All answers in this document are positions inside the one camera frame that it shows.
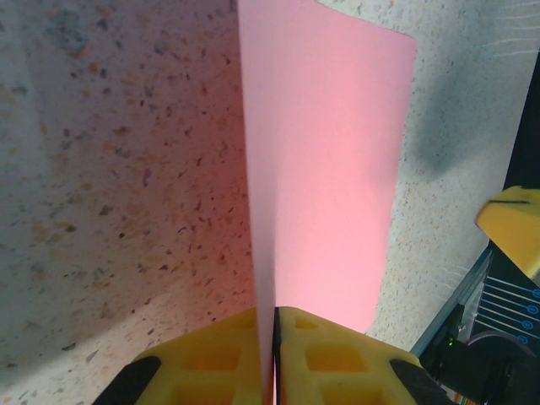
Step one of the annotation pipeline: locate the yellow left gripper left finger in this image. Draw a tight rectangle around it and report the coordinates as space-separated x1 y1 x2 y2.
95 306 271 405

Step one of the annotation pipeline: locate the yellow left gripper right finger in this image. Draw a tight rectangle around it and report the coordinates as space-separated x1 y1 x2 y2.
273 305 451 405

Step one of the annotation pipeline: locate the pink cloth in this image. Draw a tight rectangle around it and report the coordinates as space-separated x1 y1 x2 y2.
237 0 419 405

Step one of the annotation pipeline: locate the aluminium side rail blue edge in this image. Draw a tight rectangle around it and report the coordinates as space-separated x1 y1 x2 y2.
411 246 494 359

